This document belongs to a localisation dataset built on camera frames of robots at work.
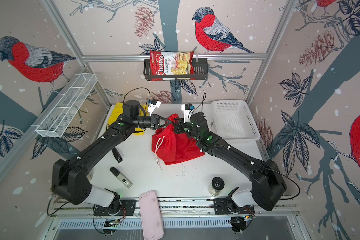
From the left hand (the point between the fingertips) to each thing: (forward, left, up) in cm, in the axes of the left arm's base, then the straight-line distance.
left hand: (169, 123), depth 69 cm
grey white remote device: (-16, +28, -29) cm, 43 cm away
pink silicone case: (-35, +9, -29) cm, 46 cm away
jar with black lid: (-22, -23, -20) cm, 38 cm away
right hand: (+3, +1, -4) cm, 5 cm away
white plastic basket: (+26, -45, -31) cm, 61 cm away
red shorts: (-5, +1, -12) cm, 13 cm away
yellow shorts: (+36, +45, -31) cm, 65 cm away
